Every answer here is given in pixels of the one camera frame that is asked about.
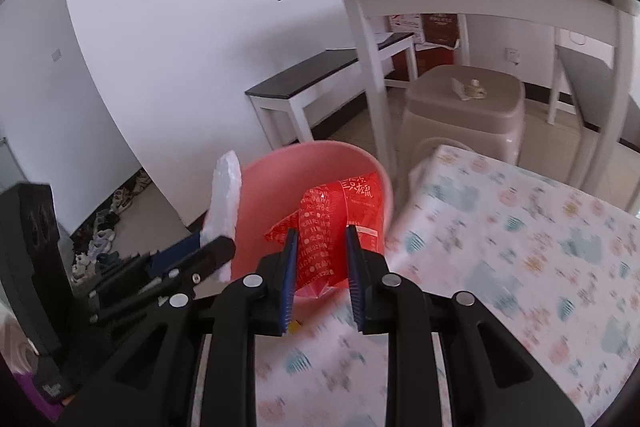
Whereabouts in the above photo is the floral printed tablecloth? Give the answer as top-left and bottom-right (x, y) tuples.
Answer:
(252, 144), (640, 427)

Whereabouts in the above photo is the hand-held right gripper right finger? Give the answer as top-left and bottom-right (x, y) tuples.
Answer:
(346, 224), (585, 427)

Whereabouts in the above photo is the long dark-top white bench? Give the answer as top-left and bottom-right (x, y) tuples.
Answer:
(245, 32), (417, 148)

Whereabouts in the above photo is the beige plastic stool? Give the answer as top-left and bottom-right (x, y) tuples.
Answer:
(400, 65), (526, 168)

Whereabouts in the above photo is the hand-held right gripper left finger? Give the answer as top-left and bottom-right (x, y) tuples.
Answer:
(60, 227), (301, 427)

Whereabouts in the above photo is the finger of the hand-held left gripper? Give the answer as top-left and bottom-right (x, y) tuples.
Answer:
(90, 236), (237, 325)
(92, 229), (216, 295)

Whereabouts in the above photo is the person's purple clothing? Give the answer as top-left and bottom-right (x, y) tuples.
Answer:
(10, 372), (66, 425)

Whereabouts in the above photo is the dark red carton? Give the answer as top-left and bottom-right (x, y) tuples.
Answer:
(424, 13), (460, 48)

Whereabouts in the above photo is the white plastic wrapper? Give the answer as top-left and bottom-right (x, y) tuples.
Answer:
(202, 150), (243, 283)

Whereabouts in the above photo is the red printed snack packet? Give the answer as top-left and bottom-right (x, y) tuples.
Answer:
(263, 172), (383, 300)

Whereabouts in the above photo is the pink plastic bucket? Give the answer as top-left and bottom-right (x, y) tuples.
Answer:
(231, 140), (393, 308)

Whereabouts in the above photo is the bright red carton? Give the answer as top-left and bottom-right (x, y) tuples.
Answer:
(392, 44), (458, 80)

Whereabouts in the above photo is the white red carton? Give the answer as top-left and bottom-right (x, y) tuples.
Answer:
(388, 14), (426, 45)

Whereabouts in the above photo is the pile of shoes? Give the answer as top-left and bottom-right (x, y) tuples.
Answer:
(70, 169), (151, 285)

